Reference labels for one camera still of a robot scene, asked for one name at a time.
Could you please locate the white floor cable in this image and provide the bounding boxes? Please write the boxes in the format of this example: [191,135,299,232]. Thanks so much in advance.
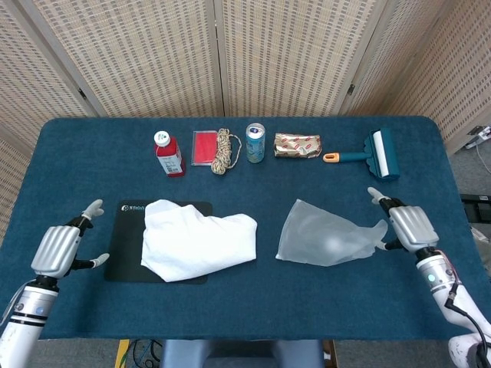
[466,137,491,173]

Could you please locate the blue grey robot torso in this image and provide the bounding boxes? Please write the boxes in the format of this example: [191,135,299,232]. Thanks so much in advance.
[159,339,325,368]

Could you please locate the black box on floor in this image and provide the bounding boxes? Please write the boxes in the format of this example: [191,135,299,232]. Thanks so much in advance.
[460,193,491,223]

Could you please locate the teal lint roller orange tip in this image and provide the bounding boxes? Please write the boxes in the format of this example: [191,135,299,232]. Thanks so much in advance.
[322,127,401,180]

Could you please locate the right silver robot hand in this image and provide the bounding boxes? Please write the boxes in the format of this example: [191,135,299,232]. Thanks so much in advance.
[367,186,440,254]

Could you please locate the blue felt table cover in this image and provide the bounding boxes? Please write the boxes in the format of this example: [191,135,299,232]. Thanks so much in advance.
[0,116,486,342]

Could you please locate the red card in clear sleeve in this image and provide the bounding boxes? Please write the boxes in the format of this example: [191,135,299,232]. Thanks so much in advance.
[190,130,222,167]

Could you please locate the gold foil snack package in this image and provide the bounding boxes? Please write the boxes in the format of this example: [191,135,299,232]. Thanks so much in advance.
[273,132,323,159]

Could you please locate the tangled floor cables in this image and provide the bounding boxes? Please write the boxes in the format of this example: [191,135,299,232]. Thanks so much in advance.
[130,339,164,368]

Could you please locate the white power strip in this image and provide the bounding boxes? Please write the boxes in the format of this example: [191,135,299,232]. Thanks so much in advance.
[466,125,491,141]

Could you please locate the black mouse pad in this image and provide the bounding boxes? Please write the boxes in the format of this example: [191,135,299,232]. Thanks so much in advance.
[104,199,214,285]

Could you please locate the white towel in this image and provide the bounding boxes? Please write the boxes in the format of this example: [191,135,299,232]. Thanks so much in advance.
[140,198,258,284]

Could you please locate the red juice bottle white cap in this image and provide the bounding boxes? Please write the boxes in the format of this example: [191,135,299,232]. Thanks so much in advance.
[153,130,186,178]

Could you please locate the beige coiled rope bundle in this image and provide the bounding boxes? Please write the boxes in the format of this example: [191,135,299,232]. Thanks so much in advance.
[210,127,243,176]

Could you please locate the clear plastic zip bag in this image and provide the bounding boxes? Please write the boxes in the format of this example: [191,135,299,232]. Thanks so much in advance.
[275,198,389,268]

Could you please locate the yellow floor strip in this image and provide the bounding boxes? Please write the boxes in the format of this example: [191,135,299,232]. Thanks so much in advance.
[114,339,131,368]

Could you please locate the woven folding screen panel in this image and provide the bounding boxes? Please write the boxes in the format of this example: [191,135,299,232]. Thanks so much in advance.
[339,0,491,154]
[214,0,387,118]
[18,0,227,118]
[0,0,107,246]

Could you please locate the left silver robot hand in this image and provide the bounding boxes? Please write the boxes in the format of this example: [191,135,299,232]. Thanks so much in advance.
[30,198,110,279]

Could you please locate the light blue drink can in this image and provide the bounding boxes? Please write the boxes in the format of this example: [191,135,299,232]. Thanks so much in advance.
[245,123,266,164]

